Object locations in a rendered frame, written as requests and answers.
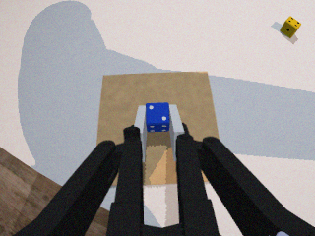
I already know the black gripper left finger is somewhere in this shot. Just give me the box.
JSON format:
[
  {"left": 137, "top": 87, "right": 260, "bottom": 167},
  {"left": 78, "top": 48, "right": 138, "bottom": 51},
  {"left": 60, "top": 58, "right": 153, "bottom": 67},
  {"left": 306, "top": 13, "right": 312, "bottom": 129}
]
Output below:
[{"left": 13, "top": 105, "right": 147, "bottom": 236}]

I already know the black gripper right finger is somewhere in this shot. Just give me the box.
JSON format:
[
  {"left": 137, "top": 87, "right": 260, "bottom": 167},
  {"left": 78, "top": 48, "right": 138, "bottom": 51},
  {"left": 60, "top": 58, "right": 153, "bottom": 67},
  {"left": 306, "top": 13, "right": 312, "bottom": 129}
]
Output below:
[{"left": 169, "top": 105, "right": 315, "bottom": 236}]

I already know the blue die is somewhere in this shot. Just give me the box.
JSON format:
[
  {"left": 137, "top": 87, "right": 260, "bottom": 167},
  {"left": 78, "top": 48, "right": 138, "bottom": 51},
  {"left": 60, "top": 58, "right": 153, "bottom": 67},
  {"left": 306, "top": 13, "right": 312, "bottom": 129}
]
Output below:
[{"left": 146, "top": 102, "right": 170, "bottom": 132}]

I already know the yellow die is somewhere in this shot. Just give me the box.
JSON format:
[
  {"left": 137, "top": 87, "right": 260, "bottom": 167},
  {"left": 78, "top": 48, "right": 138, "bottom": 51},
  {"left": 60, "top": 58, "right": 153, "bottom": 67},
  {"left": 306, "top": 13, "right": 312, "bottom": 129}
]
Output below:
[{"left": 280, "top": 16, "right": 301, "bottom": 38}]

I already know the tan flat mat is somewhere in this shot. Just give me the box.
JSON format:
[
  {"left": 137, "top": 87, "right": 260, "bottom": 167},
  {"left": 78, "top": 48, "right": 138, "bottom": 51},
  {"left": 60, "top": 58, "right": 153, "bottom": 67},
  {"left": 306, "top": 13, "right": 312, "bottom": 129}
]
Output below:
[{"left": 96, "top": 72, "right": 220, "bottom": 185}]

